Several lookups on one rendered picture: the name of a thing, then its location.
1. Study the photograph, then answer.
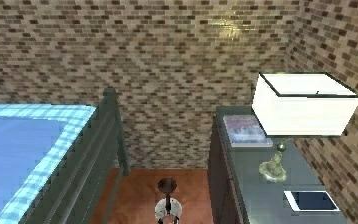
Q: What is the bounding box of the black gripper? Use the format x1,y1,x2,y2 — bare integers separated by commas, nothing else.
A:
157,177,178,214

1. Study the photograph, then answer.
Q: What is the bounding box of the white shade table lamp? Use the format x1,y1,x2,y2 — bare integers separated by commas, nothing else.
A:
251,71,358,184

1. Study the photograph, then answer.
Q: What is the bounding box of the pale purple book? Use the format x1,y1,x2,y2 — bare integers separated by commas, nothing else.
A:
222,114,274,149

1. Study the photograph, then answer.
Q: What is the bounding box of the dark green bedside cabinet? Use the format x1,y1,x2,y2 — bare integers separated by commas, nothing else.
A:
207,105,352,224

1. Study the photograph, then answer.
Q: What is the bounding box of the white tablet with dark screen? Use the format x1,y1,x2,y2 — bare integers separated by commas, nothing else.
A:
283,190,341,213

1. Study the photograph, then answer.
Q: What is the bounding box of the blue bed with green frame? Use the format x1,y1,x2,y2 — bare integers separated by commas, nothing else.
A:
0,87,132,224

